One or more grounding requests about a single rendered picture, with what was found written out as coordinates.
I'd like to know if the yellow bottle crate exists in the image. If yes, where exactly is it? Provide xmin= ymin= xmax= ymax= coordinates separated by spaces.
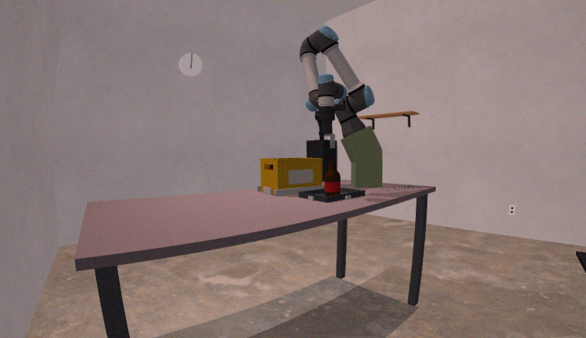
xmin=260 ymin=158 xmax=322 ymax=194

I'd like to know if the brown bottle with red band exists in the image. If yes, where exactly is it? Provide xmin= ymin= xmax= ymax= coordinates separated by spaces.
xmin=324 ymin=163 xmax=340 ymax=196

